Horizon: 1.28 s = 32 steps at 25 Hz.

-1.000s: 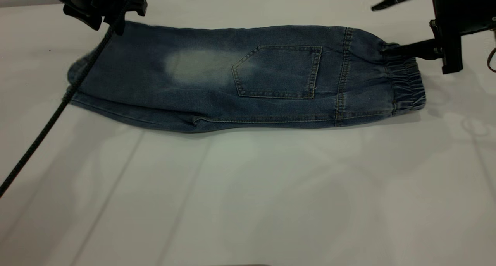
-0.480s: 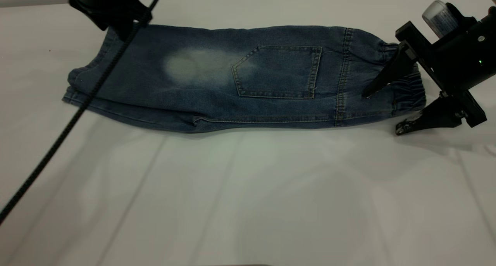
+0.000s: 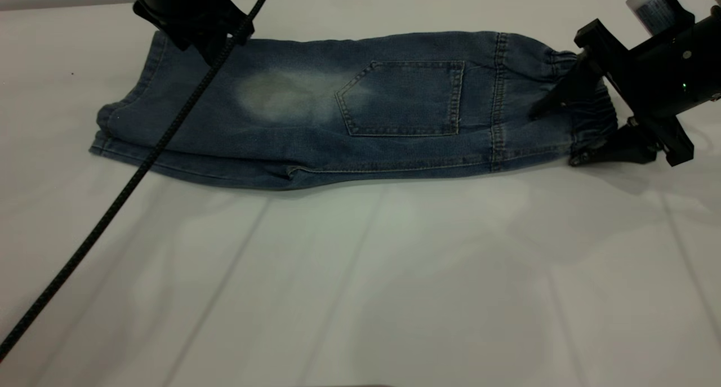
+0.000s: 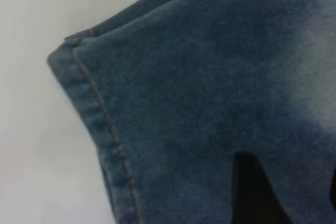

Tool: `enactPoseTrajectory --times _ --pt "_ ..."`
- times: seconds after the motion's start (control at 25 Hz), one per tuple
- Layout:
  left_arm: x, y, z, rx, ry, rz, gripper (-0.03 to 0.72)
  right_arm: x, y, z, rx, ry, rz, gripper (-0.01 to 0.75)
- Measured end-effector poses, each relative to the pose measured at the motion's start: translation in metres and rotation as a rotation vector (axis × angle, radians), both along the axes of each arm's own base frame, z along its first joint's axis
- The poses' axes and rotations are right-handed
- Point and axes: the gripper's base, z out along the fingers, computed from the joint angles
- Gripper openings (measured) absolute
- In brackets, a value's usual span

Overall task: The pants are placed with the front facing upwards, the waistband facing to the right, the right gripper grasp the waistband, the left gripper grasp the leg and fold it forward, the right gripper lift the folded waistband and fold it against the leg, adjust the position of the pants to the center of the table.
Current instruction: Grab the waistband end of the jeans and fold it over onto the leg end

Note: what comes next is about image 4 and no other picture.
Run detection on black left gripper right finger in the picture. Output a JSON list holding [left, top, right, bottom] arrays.
[[332, 168, 336, 209]]

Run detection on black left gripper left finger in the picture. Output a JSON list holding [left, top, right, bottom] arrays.
[[233, 151, 295, 224]]

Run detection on blue denim jeans shorts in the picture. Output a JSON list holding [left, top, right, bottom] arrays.
[[47, 0, 336, 224]]

